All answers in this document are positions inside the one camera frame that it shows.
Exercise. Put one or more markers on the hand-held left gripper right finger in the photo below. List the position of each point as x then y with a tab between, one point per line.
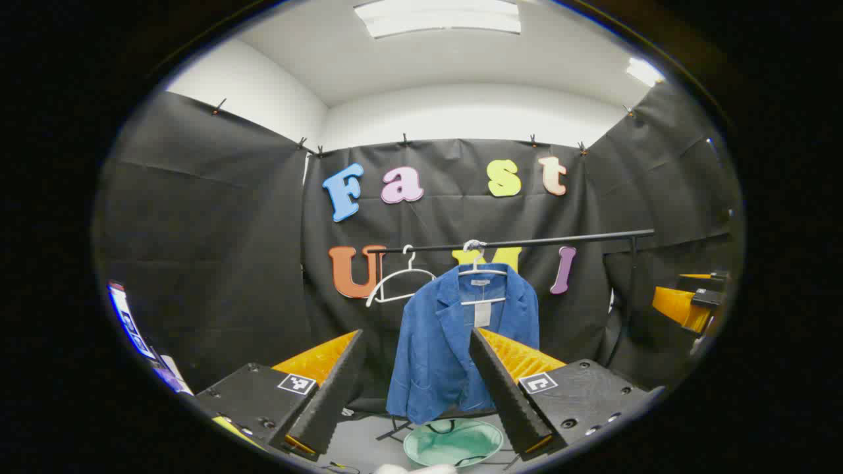
504	395

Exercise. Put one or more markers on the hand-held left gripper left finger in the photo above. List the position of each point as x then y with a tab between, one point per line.
329	395

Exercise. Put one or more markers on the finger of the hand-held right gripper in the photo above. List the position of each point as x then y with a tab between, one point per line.
714	282
678	306

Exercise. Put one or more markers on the green laundry hamper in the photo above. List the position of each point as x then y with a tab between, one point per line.
454	447

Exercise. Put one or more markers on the white hanger with taped hook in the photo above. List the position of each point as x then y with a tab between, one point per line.
484	271

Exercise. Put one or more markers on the black clothes rack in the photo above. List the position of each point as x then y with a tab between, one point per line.
560	241

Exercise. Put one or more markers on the plain white hanger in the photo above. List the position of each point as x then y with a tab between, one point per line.
411	260

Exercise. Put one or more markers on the blue and white poster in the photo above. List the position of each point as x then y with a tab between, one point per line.
132	326

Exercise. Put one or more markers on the small ceiling light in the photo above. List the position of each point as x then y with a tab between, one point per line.
644	71

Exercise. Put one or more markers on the row of black backdrop clips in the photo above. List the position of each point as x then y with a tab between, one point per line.
404	140

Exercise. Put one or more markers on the large ceiling light panel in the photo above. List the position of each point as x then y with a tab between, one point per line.
438	16

